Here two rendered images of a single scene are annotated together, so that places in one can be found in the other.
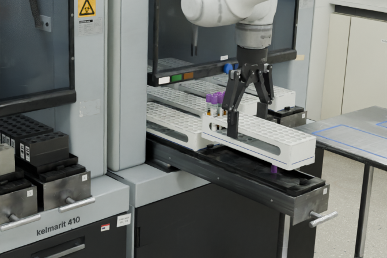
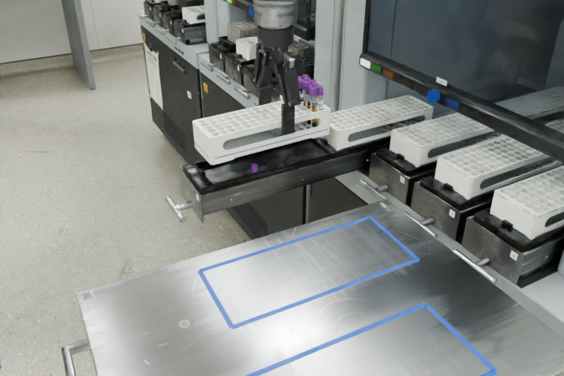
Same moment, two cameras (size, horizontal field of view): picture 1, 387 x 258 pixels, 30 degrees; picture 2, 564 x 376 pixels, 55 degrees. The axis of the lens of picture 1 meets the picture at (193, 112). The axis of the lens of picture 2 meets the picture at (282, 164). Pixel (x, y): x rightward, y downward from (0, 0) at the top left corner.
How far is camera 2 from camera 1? 2.37 m
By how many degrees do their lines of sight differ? 95
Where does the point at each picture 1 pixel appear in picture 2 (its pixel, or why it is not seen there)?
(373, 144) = (312, 263)
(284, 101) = (506, 209)
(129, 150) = not seen: hidden behind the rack
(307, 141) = (201, 133)
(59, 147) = (300, 71)
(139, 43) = (360, 13)
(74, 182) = (276, 96)
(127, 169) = not seen: hidden behind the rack
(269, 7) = not seen: outside the picture
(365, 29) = not seen: outside the picture
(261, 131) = (242, 113)
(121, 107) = (343, 70)
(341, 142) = (325, 233)
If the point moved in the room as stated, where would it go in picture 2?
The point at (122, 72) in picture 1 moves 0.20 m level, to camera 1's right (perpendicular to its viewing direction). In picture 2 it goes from (346, 36) to (331, 60)
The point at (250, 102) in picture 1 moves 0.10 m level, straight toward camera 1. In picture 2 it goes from (448, 163) to (399, 155)
